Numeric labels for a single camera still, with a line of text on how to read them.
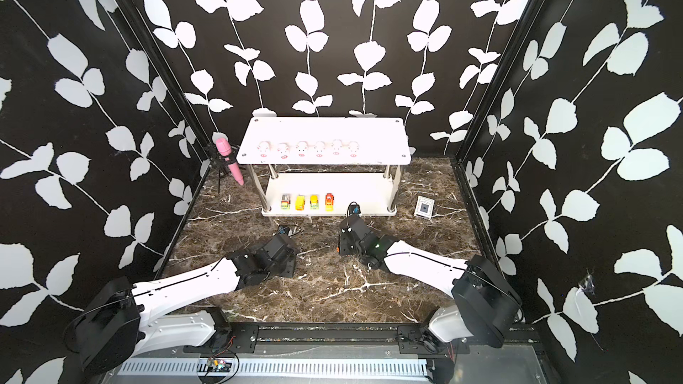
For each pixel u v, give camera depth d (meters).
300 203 0.96
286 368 0.70
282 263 0.66
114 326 0.40
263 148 0.73
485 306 0.42
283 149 0.72
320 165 1.18
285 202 0.95
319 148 0.73
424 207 1.01
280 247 0.64
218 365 0.71
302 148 0.73
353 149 0.73
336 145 0.75
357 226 0.64
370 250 0.63
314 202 0.94
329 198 0.95
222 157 0.95
